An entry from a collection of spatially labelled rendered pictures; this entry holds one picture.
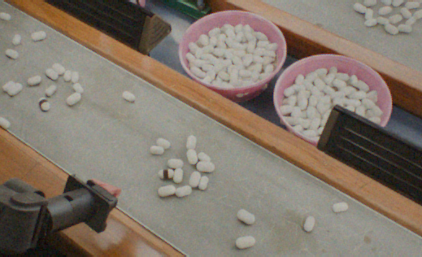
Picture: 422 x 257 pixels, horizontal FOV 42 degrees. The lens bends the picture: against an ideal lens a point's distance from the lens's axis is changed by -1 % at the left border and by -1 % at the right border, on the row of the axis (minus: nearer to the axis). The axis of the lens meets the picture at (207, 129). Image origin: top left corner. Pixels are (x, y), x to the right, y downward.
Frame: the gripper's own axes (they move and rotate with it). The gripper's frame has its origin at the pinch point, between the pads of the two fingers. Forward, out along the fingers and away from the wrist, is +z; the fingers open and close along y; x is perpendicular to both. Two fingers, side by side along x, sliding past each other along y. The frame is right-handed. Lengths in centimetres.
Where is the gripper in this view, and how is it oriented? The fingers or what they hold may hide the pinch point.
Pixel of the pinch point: (116, 192)
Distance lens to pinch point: 107.9
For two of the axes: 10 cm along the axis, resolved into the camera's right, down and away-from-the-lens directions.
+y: -7.9, -4.7, 3.8
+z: 4.9, -1.3, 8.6
